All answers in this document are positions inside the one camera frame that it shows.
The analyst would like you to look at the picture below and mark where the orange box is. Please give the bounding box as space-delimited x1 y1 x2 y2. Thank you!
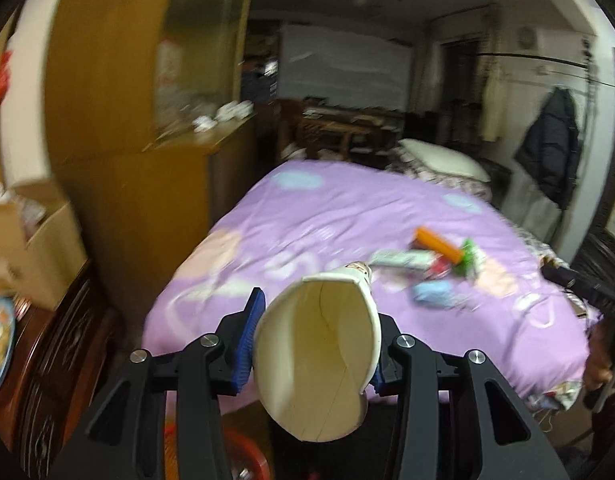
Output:
415 226 463 263

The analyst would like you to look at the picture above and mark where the cardboard box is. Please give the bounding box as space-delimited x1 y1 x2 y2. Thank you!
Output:
0 180 88 311

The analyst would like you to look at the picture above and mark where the floral bed sheet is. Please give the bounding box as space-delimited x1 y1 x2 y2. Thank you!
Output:
507 220 603 413

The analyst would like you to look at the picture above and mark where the wooden table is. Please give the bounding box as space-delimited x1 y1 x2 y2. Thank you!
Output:
300 105 403 156

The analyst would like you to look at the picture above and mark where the green snack packet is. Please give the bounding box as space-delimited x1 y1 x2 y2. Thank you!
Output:
455 239 485 281

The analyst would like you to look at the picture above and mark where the black puffer jacket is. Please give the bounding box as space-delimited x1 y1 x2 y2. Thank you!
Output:
513 87 581 211

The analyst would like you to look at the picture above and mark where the dark storage shelf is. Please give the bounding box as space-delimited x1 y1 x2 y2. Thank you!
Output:
240 20 283 103

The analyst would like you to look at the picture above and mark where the white pillow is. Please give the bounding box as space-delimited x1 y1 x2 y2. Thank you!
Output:
400 138 491 183

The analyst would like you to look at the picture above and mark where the red plastic basket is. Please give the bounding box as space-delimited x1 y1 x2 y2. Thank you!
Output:
165 422 268 480

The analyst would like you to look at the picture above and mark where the red wall hanging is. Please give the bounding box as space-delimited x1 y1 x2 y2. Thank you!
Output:
0 50 13 103

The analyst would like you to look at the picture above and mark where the beige coat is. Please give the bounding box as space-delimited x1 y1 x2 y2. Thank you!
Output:
480 67 508 143

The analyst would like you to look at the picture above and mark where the person's right hand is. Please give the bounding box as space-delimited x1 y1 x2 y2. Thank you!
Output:
582 317 615 393

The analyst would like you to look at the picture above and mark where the purple printed blanket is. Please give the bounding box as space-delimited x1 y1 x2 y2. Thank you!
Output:
142 159 601 403

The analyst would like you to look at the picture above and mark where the red and white sign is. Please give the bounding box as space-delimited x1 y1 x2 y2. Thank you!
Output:
155 40 183 96

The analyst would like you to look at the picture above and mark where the white paper cup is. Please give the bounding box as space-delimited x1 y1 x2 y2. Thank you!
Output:
252 260 383 443

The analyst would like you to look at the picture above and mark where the wooden glass-front cabinet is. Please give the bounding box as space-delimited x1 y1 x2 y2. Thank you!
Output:
45 0 261 331

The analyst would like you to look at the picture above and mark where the blue face mask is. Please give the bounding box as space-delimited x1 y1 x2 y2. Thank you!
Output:
411 281 458 306

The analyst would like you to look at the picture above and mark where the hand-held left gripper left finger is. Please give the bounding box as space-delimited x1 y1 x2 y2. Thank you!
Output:
48 287 267 480

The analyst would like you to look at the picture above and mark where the white cloth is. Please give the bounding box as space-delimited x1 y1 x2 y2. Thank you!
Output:
215 101 253 121

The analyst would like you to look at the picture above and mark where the folded floral quilt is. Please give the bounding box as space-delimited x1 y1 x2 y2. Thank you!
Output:
387 152 491 196

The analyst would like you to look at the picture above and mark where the white board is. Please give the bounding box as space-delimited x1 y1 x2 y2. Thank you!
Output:
280 25 413 111

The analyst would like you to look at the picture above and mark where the clear red wrapper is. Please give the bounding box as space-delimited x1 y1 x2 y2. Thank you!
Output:
427 255 455 278

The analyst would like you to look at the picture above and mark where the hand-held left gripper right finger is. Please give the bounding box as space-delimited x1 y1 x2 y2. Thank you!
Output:
370 312 571 480

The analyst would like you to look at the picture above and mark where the black metal coat rack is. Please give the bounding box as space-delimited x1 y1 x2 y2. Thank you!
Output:
475 37 615 96

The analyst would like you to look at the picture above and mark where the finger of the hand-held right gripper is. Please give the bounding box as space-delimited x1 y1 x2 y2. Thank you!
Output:
540 265 595 297

